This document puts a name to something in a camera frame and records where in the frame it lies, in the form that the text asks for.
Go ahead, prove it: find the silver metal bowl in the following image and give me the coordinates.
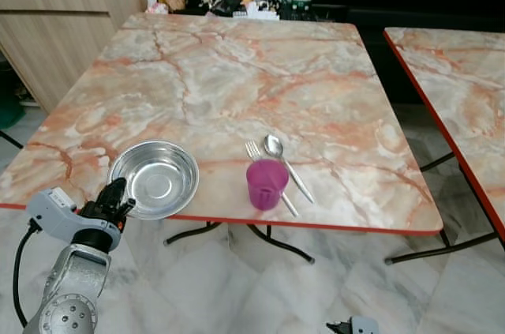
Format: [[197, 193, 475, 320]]
[[108, 141, 200, 220]]

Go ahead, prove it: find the dark green container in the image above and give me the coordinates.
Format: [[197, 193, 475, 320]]
[[0, 66, 26, 130]]

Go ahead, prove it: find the silver metal fork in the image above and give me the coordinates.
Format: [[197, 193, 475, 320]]
[[245, 141, 301, 218]]

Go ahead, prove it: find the purple plastic cup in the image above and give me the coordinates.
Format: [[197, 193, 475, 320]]
[[246, 159, 290, 211]]

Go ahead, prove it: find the silver metal spoon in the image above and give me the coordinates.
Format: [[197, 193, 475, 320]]
[[264, 134, 315, 205]]

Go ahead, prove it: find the light wooden cabinet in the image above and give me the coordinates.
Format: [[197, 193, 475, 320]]
[[0, 0, 152, 114]]

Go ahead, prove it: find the black pouch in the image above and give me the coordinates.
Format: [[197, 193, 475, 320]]
[[211, 0, 247, 18]]

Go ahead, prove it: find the white plastic tray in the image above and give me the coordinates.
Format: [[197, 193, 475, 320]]
[[245, 0, 282, 21]]

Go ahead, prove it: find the black basket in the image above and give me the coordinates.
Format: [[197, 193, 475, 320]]
[[279, 1, 318, 22]]

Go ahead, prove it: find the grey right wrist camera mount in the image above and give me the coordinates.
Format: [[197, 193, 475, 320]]
[[350, 316, 380, 334]]

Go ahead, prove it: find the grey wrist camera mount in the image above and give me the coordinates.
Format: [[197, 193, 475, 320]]
[[350, 316, 380, 334], [26, 188, 81, 242]]

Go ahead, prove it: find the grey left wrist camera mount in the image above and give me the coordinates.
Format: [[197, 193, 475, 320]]
[[26, 188, 81, 242]]

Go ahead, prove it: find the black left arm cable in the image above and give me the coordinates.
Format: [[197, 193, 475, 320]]
[[12, 222, 42, 328]]

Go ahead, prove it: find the black metal table leg frame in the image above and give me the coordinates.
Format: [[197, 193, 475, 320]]
[[163, 221, 316, 265], [384, 151, 505, 266]]

